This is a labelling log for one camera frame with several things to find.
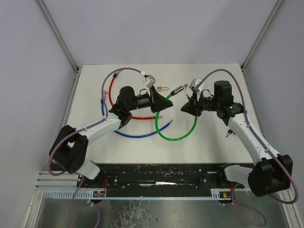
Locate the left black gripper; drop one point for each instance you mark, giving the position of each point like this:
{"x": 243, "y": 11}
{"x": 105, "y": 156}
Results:
{"x": 157, "y": 102}

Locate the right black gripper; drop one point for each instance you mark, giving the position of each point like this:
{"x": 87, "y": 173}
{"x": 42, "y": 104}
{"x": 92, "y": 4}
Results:
{"x": 193, "y": 106}

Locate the brass padlock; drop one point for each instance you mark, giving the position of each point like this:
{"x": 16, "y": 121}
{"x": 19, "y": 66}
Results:
{"x": 161, "y": 88}

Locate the green cable lock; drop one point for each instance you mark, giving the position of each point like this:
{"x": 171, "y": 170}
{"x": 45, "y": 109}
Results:
{"x": 180, "y": 127}

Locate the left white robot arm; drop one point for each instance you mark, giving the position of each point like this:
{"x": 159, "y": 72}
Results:
{"x": 70, "y": 146}

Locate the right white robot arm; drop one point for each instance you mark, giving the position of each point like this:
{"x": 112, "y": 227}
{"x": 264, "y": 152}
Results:
{"x": 271, "y": 170}

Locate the black head key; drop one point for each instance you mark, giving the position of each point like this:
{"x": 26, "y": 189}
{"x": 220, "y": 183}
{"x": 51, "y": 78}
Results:
{"x": 229, "y": 133}

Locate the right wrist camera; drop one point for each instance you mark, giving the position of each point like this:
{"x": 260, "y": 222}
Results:
{"x": 196, "y": 85}

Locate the red cable lock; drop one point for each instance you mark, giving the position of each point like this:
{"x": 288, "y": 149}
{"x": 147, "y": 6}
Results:
{"x": 134, "y": 80}

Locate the blue cable lock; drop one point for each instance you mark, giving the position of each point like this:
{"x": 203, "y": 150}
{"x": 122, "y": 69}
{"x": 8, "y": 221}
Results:
{"x": 136, "y": 136}

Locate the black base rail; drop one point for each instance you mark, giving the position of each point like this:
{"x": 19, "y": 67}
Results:
{"x": 151, "y": 180}

